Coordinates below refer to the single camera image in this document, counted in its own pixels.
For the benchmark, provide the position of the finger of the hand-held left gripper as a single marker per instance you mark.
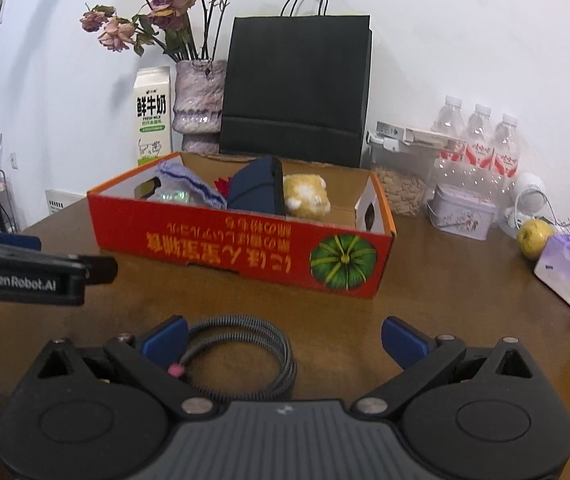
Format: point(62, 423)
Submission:
point(15, 241)
point(100, 270)

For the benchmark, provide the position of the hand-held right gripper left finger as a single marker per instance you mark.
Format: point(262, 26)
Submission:
point(167, 341)

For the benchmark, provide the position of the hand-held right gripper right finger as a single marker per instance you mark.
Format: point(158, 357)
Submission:
point(404, 342)

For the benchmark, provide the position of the red cardboard box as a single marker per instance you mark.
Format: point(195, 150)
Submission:
point(215, 250)

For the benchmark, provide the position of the iridescent plastic pouch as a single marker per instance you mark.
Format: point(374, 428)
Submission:
point(172, 196)

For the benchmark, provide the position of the purple woven cloth pouch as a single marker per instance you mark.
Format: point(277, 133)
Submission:
point(185, 177)

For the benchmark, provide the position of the yellow and white plush toy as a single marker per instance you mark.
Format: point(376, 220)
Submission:
point(305, 195)

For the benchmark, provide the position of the navy zip case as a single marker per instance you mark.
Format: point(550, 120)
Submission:
point(257, 185)

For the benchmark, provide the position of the pale printed tin box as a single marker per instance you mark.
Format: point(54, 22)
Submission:
point(460, 215)

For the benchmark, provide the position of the clear lidded seed container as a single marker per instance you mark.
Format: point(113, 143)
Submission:
point(400, 190)

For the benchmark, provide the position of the white and green milk carton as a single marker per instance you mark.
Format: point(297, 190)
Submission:
point(152, 120)

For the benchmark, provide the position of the yellow-green apple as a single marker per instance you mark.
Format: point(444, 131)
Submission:
point(535, 239)

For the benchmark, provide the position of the small white fan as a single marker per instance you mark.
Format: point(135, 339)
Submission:
point(530, 192)

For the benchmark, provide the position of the mottled purple vase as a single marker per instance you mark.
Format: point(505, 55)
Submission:
point(197, 100)

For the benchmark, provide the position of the clear water bottle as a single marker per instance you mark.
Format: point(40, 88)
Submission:
point(449, 120)
point(480, 130)
point(507, 142)

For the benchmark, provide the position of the black paper bag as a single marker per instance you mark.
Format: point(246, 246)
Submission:
point(295, 85)

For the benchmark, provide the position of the white wall socket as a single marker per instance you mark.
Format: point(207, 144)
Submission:
point(14, 160)

